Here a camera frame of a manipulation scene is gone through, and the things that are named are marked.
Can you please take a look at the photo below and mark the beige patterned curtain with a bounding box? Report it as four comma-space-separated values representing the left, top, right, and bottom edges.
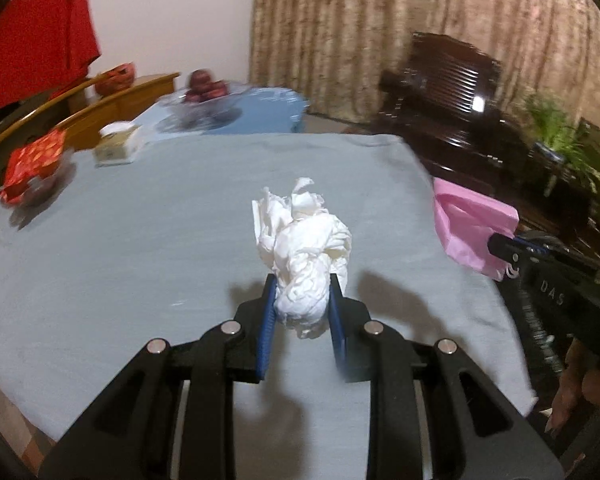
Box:
249, 0, 600, 128

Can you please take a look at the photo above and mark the potted green plant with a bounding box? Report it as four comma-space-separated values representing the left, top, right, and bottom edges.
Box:
524, 89, 600, 223

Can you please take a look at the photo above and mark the red cloth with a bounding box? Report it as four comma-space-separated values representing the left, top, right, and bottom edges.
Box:
0, 0, 102, 117

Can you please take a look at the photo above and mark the red patterned packet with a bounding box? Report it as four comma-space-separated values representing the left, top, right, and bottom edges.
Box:
0, 129, 67, 206

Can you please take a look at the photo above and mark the glass fruit bowl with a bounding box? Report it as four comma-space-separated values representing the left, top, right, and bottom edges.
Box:
159, 82, 247, 128

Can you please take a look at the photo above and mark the light wooden cabinet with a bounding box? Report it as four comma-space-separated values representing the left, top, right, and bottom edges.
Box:
69, 73, 182, 152

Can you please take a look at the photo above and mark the person's right hand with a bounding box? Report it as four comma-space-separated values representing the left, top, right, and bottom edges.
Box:
549, 339, 600, 433

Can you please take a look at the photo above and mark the white tissue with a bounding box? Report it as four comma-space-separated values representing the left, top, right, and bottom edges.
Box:
251, 176, 354, 342

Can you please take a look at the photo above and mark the pink face mask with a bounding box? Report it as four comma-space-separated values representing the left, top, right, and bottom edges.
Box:
432, 177, 520, 282

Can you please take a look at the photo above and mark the dark wooden side table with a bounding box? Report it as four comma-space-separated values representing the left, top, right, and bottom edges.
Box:
517, 140, 600, 263

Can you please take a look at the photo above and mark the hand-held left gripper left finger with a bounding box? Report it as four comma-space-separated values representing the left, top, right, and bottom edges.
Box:
40, 275, 279, 480

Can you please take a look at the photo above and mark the blue tablecloth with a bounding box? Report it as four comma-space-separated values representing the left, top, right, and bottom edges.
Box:
131, 85, 307, 137

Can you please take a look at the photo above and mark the dark wooden armchair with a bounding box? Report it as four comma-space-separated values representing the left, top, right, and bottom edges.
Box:
378, 31, 533, 183
577, 117, 600, 186

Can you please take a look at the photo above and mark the beige tissue box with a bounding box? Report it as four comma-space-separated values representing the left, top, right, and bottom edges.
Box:
93, 120, 144, 168

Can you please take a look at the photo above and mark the light wooden chair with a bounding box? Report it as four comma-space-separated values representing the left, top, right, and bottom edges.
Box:
0, 76, 112, 231

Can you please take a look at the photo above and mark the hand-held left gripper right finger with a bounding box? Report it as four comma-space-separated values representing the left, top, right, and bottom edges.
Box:
328, 274, 565, 480

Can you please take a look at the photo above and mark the grey tablecloth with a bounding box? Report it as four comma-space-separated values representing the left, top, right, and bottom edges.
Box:
0, 131, 539, 442

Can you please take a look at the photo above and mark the small glass dish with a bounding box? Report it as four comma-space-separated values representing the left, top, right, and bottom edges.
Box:
0, 152, 77, 212

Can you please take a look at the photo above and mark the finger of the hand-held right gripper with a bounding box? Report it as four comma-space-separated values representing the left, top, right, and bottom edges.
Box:
487, 233, 523, 267
511, 238, 552, 256

